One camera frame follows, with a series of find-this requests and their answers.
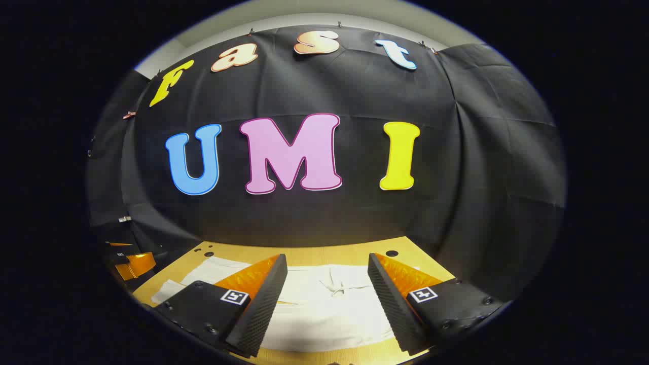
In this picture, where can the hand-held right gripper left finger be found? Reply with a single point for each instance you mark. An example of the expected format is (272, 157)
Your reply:
(203, 306)

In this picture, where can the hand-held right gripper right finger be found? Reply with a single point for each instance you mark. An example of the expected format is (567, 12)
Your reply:
(393, 309)

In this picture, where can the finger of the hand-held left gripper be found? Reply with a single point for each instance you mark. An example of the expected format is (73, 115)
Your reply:
(119, 251)
(138, 263)

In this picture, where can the white jeans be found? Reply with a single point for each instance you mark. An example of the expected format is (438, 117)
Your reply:
(329, 314)

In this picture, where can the black backdrop cloth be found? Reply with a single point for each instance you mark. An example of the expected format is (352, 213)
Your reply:
(355, 213)

